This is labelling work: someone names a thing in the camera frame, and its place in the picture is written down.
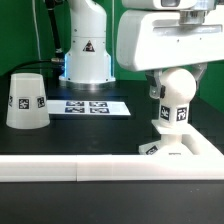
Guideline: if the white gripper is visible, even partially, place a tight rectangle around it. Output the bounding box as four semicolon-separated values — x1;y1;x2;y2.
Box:
116;8;224;99

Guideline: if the white lamp bulb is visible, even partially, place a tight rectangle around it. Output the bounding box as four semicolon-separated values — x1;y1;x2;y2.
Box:
159;68;196;128

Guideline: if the white lamp base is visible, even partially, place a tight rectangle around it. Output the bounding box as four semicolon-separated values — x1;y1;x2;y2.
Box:
139;120;193;156

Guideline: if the white lamp shade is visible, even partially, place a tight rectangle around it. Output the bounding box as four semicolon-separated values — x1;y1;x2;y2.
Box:
6;73;50;129

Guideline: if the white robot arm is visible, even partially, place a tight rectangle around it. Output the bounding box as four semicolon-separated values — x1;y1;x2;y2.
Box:
60;0;224;98

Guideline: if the white marker sheet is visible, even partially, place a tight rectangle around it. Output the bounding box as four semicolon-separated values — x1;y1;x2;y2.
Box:
47;100;131;116

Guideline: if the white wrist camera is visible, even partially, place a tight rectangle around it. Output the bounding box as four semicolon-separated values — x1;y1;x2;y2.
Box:
121;0;197;10

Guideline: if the white L-shaped fence wall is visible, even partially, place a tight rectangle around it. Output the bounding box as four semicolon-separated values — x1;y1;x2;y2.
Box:
0;121;224;182

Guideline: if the black cable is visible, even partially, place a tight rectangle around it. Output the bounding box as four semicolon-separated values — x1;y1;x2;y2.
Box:
11;59;68;74

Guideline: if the thin white cable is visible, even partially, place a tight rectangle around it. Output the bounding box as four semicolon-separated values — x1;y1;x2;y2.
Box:
31;0;42;62

